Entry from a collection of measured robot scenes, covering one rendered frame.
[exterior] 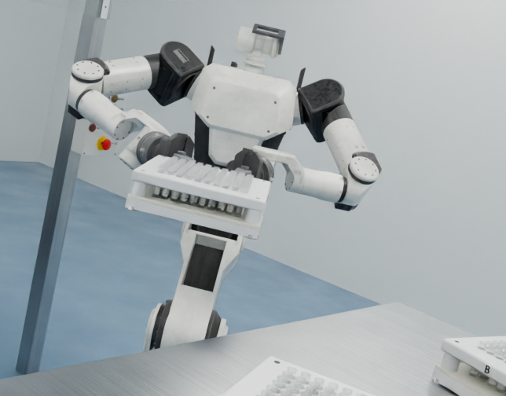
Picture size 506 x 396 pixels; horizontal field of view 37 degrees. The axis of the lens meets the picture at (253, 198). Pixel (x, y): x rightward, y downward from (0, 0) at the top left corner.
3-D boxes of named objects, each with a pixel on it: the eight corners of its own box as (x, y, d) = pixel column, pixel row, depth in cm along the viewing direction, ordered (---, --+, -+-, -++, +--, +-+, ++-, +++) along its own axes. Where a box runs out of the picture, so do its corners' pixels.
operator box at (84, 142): (115, 155, 271) (130, 84, 266) (82, 155, 256) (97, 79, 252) (103, 152, 274) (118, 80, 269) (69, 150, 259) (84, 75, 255)
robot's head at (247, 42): (235, 58, 208) (242, 26, 206) (271, 67, 208) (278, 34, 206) (232, 58, 202) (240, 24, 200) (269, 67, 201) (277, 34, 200)
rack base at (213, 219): (257, 239, 136) (260, 226, 135) (124, 207, 136) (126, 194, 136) (263, 213, 160) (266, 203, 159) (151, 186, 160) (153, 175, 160)
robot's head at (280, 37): (251, 44, 208) (255, 20, 203) (281, 51, 208) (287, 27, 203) (247, 56, 204) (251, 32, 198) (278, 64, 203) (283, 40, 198)
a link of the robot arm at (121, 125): (166, 128, 175) (127, 100, 180) (141, 157, 174) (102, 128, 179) (175, 140, 181) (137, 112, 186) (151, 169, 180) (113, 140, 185)
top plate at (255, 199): (263, 212, 135) (266, 201, 134) (130, 180, 135) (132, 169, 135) (269, 190, 159) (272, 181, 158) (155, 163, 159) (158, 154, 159)
